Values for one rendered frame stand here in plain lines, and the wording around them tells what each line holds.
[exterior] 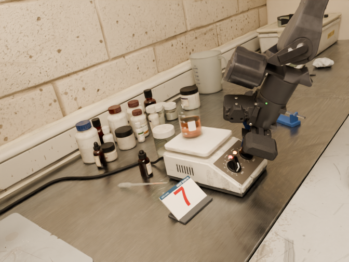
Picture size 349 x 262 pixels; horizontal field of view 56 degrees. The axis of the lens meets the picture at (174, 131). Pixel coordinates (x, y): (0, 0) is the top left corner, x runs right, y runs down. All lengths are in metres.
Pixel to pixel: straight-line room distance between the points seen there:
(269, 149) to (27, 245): 0.49
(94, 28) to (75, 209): 0.59
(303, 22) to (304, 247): 0.37
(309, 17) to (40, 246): 0.63
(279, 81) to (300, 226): 0.25
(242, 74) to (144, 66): 0.71
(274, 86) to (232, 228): 0.27
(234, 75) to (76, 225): 0.44
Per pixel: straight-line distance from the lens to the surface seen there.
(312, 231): 0.62
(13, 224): 0.82
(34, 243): 0.73
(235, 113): 0.62
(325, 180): 0.75
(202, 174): 0.71
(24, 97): 0.99
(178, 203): 0.67
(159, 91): 1.26
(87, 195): 0.82
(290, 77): 0.61
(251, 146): 0.61
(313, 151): 0.85
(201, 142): 0.73
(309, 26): 0.61
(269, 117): 0.65
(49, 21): 1.04
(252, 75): 0.60
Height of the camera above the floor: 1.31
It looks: 23 degrees down
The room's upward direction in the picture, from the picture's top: 11 degrees counter-clockwise
